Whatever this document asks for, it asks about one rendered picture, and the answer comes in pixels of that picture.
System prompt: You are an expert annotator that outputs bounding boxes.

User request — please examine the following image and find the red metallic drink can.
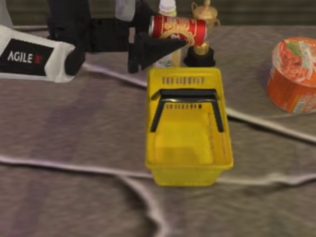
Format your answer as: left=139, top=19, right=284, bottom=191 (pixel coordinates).
left=148, top=15, right=207, bottom=47

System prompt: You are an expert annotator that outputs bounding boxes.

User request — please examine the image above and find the clear plastic drink bottle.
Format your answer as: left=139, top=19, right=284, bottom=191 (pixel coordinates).
left=154, top=0, right=183, bottom=69

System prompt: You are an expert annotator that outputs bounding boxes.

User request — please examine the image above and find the gold trophy with black base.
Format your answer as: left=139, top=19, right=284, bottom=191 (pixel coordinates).
left=183, top=0, right=221, bottom=68

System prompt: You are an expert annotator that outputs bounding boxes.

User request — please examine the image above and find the grey wrinkled tablecloth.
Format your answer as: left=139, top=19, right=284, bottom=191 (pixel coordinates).
left=0, top=24, right=316, bottom=237

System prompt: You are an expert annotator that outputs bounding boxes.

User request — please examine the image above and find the orange instant noodle cup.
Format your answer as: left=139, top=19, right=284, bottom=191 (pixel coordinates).
left=266, top=36, right=316, bottom=114

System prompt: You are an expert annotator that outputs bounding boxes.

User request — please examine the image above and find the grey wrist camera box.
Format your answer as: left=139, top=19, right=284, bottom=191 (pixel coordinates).
left=115, top=0, right=139, bottom=23

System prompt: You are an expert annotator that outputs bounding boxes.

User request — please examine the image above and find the yellow plastic shopping basket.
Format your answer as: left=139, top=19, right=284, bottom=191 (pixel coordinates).
left=144, top=67, right=234, bottom=187

